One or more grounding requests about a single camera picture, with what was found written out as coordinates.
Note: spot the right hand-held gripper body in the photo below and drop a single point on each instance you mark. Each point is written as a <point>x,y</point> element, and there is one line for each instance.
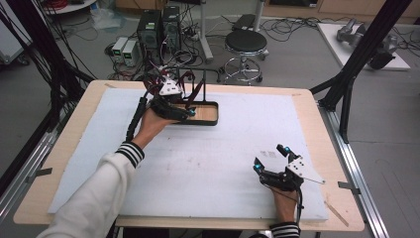
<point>302,168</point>

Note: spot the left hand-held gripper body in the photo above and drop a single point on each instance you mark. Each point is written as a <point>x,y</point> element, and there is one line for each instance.
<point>170,88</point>

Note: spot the black rack with wooden base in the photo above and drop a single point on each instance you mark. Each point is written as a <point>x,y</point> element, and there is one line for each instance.
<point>208,114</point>

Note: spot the plain maroon bow tie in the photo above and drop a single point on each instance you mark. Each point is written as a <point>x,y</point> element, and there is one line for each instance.
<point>195,94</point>

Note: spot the person's left hand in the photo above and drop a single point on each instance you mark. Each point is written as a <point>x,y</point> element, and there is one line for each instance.
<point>150,129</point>

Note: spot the person's right hand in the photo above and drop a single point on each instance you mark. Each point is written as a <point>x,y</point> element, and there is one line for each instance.
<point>284,206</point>

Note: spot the wooden table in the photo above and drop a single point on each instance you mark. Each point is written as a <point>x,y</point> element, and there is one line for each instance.
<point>318,132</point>

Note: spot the white foam mat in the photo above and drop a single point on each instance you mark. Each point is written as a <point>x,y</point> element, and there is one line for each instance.
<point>214,165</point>

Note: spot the white power supply unit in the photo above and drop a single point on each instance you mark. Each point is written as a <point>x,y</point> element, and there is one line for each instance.
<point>129,53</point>
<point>119,48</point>

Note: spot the thin wooden stick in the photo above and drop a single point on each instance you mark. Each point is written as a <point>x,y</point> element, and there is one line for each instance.
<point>336,214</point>

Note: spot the large black computer tower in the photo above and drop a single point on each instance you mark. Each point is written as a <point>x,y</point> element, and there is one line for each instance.
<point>149,33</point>

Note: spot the slim black computer tower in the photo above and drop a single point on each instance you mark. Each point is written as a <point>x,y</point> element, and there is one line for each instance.
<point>171,28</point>

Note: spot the white desk leg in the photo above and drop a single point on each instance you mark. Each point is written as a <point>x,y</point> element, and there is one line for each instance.
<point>205,36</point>
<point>259,15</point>

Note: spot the black round stool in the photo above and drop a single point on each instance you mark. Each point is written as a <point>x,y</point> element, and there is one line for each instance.
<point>246,41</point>

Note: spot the clear plastic bag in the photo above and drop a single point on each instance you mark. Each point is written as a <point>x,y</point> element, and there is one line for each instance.
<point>105,18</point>

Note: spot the flat black box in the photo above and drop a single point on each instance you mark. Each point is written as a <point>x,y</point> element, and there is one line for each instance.
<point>244,22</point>

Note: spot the white floor board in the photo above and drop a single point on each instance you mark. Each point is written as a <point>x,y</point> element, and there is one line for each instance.
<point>333,43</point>

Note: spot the round white table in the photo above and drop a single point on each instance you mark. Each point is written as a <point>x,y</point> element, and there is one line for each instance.
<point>69,6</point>

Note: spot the grey equipment case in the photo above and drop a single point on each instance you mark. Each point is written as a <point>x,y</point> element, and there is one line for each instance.
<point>11,43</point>

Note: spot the metal bracket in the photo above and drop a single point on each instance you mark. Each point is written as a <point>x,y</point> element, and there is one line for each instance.
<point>41,173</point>
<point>348,187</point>

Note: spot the aluminium rail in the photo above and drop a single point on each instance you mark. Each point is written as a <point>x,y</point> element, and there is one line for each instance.
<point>29,162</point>
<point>353,165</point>

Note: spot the black frame stand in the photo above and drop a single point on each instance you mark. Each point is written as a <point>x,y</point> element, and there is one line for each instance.
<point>363,53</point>
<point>43,49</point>

